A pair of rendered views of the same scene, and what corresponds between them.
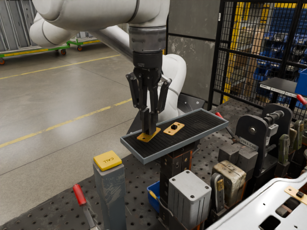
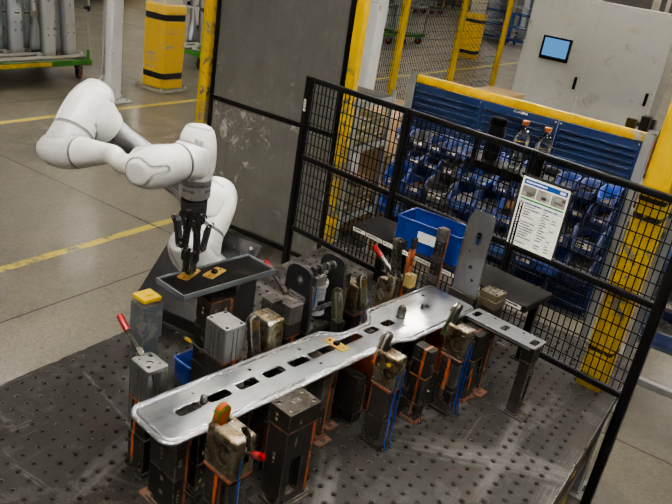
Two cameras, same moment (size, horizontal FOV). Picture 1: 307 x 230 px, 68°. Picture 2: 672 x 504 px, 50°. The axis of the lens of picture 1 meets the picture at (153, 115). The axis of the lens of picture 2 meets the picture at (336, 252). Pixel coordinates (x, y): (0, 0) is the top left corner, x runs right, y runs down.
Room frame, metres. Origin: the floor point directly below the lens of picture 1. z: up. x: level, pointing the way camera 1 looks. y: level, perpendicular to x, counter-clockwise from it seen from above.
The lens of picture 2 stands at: (-1.40, 0.12, 2.17)
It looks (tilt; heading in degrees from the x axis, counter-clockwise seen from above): 23 degrees down; 345
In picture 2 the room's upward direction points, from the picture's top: 10 degrees clockwise
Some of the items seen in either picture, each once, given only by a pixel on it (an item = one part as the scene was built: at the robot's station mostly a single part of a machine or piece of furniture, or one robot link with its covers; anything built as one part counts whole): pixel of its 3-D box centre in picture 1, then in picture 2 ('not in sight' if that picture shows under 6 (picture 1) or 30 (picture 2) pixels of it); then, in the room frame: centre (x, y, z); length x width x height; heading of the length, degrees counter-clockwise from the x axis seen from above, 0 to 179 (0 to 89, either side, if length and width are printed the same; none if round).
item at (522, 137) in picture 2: not in sight; (520, 144); (1.25, -1.31, 1.53); 0.06 x 0.06 x 0.20
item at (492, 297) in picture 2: not in sight; (483, 331); (0.85, -1.14, 0.88); 0.08 x 0.08 x 0.36; 36
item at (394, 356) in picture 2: not in sight; (382, 398); (0.42, -0.61, 0.87); 0.12 x 0.09 x 0.35; 36
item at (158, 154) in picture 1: (177, 131); (217, 275); (0.66, -0.08, 1.16); 0.37 x 0.14 x 0.02; 126
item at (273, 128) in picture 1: (255, 163); (310, 323); (0.75, -0.43, 0.94); 0.18 x 0.13 x 0.49; 126
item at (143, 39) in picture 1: (147, 38); (195, 188); (0.58, 0.01, 1.47); 0.09 x 0.09 x 0.06
